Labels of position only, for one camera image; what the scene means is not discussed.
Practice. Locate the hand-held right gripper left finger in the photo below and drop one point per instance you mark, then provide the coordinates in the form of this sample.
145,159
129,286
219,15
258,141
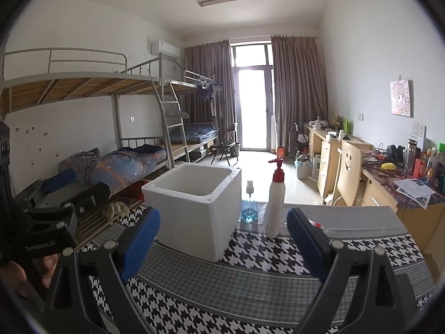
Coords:
137,247

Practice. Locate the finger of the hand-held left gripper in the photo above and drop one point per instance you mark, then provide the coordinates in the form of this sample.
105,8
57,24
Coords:
59,181
94,195

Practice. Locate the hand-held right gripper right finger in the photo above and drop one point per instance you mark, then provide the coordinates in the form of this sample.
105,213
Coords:
307,247

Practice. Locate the white foam box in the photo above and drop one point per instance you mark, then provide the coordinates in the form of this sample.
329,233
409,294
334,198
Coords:
208,222

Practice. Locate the person's left hand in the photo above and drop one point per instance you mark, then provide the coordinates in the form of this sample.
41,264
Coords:
12,278

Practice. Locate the red snack packet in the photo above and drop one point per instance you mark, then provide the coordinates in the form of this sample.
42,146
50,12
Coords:
318,225

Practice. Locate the grey patterned garment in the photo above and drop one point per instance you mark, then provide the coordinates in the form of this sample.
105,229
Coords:
78,165

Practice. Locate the beige crumpled cloth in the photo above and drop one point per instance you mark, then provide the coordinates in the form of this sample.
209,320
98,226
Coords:
117,211

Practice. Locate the blue orange quilt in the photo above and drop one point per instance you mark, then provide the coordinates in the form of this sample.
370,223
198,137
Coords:
128,165

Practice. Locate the white pump bottle red top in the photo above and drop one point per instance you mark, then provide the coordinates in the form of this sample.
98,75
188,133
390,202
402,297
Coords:
275,205

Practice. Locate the clear spray bottle blue liquid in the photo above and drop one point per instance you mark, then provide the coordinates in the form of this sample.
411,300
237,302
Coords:
249,212

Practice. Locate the houndstooth tablecloth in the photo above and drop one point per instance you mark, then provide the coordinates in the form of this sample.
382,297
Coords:
243,285

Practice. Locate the white bucket with items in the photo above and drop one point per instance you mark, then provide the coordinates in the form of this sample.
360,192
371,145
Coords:
303,168

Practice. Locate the wooden desk with patterned cover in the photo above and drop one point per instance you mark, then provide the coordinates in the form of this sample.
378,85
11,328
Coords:
382,201

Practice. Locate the light wooden desk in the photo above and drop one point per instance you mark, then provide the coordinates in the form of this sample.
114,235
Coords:
325,160

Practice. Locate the wooden chair with smiley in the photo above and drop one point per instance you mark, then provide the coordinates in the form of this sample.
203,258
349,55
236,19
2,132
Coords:
353,170

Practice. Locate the large metal bunk bed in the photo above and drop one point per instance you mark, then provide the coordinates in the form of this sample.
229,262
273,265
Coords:
69,83

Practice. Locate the orange container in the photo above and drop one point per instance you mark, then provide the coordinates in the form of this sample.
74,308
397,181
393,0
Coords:
281,152

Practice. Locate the metal bunk ladder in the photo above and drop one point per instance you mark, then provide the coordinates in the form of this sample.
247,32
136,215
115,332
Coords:
177,135

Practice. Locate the yellow desk object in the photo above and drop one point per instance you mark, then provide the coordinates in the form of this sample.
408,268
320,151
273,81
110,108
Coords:
388,166

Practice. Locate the printed paper booklet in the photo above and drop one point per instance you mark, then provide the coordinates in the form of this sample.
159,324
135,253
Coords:
415,191

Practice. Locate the blue plaid mattress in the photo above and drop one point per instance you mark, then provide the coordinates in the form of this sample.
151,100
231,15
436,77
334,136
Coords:
201,132

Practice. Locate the black headphones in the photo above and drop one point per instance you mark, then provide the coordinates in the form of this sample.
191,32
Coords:
394,153

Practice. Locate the green box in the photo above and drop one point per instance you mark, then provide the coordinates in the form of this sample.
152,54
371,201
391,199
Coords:
346,124

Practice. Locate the black folding chair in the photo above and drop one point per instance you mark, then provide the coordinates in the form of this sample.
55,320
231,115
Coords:
226,142

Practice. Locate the row of toiletry bottles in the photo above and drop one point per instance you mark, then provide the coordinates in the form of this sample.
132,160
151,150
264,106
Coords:
427,167

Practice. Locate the dark hanging clothes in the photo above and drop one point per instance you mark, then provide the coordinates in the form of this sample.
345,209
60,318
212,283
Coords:
207,95

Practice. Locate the small metal bunk bed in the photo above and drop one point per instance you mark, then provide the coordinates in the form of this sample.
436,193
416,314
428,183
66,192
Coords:
194,80

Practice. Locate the glass balcony door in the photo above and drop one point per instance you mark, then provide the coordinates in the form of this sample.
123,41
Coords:
252,104

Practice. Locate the brown curtain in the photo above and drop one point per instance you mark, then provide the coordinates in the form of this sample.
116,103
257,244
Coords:
208,66
299,87

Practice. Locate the white air conditioner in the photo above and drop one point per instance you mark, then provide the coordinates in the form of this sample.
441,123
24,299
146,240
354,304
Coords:
165,48

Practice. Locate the pink cartoon wall picture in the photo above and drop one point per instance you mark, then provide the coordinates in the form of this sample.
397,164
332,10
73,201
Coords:
401,98

